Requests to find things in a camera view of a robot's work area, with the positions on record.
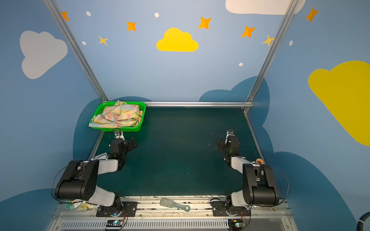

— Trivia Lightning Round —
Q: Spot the aluminium rail base frame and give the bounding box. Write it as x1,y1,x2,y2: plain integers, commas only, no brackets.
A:
47,195,298,231

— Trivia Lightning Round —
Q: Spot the round clear jar green lid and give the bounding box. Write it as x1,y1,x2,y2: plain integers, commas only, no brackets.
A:
65,201,91,212

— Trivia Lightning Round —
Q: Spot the pastel floral skirt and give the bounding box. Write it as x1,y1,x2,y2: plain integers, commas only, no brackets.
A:
89,100,144,129

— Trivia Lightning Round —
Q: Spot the right controller circuit board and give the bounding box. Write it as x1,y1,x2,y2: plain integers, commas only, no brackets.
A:
227,219,244,231

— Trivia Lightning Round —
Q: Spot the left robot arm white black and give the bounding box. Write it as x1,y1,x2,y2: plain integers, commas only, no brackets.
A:
51,138,137,209

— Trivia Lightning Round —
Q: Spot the left controller circuit board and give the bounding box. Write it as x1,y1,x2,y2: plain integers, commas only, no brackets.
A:
105,219,125,231

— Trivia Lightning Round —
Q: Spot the black hose at corner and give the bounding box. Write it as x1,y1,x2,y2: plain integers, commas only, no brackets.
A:
356,211,370,231

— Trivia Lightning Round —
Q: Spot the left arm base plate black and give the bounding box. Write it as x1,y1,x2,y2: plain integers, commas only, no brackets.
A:
96,201,138,218

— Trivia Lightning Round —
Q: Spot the green hair brush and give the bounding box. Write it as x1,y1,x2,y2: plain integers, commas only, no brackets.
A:
160,198,191,212

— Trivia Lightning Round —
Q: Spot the terracotta ribbed vase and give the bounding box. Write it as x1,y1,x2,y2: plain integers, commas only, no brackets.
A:
256,158,264,165

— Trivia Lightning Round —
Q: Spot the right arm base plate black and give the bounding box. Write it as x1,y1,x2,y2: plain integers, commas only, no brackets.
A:
210,200,251,217

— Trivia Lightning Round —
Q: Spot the controller circuit board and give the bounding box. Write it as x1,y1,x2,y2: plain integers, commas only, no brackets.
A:
105,219,125,231
227,219,244,231

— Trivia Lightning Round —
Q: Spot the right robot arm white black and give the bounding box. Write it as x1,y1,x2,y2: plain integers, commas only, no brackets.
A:
215,135,289,208

